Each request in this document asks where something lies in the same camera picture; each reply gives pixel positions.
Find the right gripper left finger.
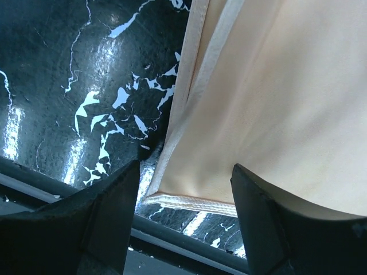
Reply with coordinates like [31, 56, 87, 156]
[1, 160, 140, 274]

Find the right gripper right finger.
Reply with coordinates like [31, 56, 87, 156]
[231, 164, 366, 274]

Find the peach cloth napkin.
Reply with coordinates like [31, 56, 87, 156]
[143, 1, 366, 219]

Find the black marble pattern mat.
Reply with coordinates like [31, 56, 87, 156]
[1, 1, 246, 259]

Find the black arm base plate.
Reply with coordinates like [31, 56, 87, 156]
[0, 157, 250, 275]

